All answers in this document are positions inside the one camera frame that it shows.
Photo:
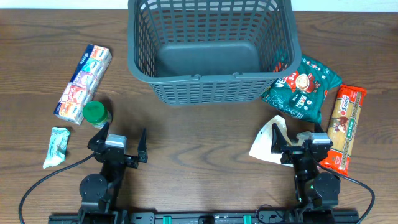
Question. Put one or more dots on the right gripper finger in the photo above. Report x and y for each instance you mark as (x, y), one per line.
(318, 128)
(279, 144)

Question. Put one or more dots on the grey plastic basket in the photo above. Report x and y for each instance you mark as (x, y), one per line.
(211, 51)

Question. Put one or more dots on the multicolour tissue multipack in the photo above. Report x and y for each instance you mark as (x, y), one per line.
(83, 83)

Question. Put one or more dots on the small teal wrapped packet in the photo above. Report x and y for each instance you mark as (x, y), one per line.
(56, 153)

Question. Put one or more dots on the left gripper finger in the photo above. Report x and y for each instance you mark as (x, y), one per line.
(142, 148)
(99, 138)

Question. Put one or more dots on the orange spaghetti packet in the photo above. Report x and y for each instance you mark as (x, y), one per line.
(342, 127)

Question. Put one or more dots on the green lidded jar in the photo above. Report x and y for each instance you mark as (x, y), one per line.
(97, 114)

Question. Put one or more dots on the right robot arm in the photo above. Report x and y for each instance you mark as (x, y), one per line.
(317, 192)

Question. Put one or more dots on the white beige paper pouch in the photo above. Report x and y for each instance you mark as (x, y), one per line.
(261, 147)

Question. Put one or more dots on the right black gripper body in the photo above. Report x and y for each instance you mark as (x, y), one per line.
(291, 153)

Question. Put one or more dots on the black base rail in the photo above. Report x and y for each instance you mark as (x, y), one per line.
(262, 216)

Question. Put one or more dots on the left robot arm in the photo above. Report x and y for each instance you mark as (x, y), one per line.
(100, 191)

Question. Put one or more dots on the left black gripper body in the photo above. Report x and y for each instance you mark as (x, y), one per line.
(132, 162)

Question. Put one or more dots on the green coffee mix bag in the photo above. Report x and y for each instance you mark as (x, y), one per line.
(302, 93)

